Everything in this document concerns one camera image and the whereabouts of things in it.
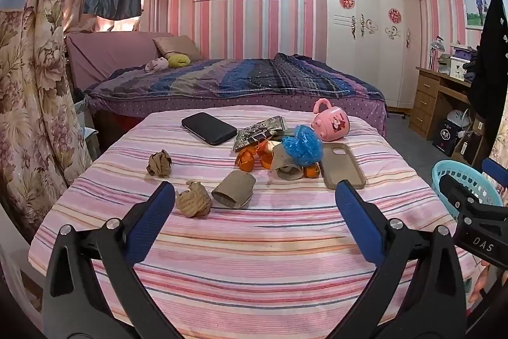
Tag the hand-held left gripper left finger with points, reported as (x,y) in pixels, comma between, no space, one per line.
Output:
(153,216)

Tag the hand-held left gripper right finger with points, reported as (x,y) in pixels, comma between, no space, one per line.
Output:
(359,220)

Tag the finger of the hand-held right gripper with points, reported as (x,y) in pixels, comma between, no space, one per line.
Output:
(494,169)
(452,188)

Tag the light blue plastic basket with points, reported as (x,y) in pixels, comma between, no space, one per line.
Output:
(474,184)

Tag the brown paper ball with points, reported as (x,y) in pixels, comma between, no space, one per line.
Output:
(158,164)
(194,200)

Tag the orange peel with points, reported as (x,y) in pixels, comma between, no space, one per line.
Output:
(265,156)
(245,161)
(312,171)

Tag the brown cardboard tube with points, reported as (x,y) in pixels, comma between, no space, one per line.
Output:
(234,190)

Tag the blue plastic bag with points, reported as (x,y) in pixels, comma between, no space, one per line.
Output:
(303,144)

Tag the black patterned snack packet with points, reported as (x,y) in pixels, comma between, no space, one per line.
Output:
(258,132)

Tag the person's right hand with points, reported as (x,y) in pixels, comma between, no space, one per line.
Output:
(478,283)

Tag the floral curtain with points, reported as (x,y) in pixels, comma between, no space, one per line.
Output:
(499,155)
(35,104)

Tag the wooden crate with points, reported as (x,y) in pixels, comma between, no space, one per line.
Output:
(470,148)

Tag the black box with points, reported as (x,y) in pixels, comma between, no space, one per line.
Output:
(446,138)

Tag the tan phone case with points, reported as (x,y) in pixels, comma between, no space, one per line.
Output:
(341,172)

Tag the white round appliance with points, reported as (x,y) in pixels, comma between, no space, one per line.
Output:
(458,118)

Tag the wooden desk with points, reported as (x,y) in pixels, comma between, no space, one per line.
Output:
(430,92)

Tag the pink cartoon mug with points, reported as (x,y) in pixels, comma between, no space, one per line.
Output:
(331,122)

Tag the black smartphone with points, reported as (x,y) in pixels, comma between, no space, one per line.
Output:
(208,128)

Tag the white storage box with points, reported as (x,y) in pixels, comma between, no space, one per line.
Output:
(458,68)

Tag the pink striped blanket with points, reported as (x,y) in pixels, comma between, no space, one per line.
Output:
(254,255)

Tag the purple dotted bed sheet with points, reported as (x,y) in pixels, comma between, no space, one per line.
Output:
(158,106)

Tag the black hanging coat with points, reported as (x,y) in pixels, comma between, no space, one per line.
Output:
(492,57)

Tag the purple box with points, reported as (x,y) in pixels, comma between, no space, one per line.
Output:
(462,53)

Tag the desk lamp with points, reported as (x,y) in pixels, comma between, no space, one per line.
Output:
(436,45)

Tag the pink bundled cloth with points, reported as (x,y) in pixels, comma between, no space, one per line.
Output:
(156,65)

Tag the white wardrobe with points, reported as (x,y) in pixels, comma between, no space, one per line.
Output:
(369,57)

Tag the yellow-green plush toy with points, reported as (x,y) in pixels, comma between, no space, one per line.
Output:
(178,61)

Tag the small framed photo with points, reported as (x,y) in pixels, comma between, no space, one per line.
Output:
(474,9)

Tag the bed with striped blanket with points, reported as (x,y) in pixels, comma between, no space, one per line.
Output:
(238,79)

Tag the purple padded headboard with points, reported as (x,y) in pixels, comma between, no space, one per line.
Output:
(103,53)

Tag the tan pillow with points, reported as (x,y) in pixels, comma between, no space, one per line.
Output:
(180,45)

